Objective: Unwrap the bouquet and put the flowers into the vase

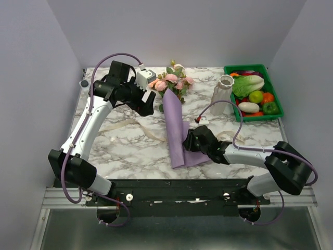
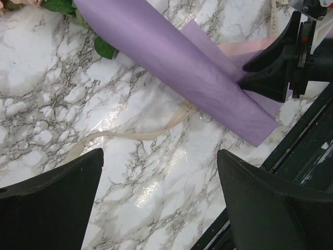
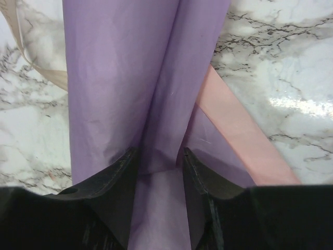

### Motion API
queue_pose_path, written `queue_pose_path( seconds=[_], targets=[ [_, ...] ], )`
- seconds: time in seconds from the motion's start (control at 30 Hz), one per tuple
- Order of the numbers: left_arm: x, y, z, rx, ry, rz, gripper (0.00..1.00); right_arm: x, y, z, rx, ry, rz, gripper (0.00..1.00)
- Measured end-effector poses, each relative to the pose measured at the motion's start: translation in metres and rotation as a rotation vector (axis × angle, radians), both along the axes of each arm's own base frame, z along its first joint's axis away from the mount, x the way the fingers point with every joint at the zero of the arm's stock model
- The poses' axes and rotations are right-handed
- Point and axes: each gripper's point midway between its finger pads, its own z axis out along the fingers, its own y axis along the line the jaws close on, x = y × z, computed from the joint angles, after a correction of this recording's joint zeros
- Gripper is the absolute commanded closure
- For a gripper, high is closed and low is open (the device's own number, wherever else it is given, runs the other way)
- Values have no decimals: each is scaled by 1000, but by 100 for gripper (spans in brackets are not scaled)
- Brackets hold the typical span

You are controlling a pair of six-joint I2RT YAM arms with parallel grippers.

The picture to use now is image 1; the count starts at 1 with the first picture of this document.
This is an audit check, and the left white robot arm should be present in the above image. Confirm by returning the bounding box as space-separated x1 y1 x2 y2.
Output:
48 61 156 206

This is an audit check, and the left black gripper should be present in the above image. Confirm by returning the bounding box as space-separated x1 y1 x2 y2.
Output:
120 77 156 117

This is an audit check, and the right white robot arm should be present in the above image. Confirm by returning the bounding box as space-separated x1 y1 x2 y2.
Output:
183 126 313 204

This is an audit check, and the toy lettuce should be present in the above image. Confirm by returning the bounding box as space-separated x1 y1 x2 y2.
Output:
232 75 264 98

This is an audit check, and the pink artificial flower bouquet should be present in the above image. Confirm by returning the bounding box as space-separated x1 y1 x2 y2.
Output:
148 60 194 104

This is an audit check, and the green toy bell pepper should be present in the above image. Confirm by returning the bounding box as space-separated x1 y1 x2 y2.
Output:
262 102 279 115

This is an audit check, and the green plastic tray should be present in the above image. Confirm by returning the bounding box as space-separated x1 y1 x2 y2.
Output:
224 64 284 122

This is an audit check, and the white toy potato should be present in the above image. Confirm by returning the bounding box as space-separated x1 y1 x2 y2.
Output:
238 102 260 114

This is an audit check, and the white bottle black cap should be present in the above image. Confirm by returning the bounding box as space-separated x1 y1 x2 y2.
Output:
79 80 91 96

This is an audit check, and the purple wrapping paper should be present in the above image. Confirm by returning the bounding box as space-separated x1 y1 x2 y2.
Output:
163 89 210 169

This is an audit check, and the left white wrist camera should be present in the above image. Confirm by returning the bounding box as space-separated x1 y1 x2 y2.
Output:
135 69 157 91

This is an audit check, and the beige ribbon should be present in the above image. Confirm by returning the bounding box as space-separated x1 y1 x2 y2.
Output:
97 119 245 145

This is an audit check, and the purple toy onion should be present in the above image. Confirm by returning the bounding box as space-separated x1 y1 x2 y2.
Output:
234 70 264 78

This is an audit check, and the white ribbed ceramic vase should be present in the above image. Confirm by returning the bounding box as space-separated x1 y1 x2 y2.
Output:
210 74 234 116

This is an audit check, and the orange toy carrot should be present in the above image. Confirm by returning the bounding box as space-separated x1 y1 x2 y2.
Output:
245 111 264 117

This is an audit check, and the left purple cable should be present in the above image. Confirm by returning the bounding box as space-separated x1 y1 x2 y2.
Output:
59 53 144 227

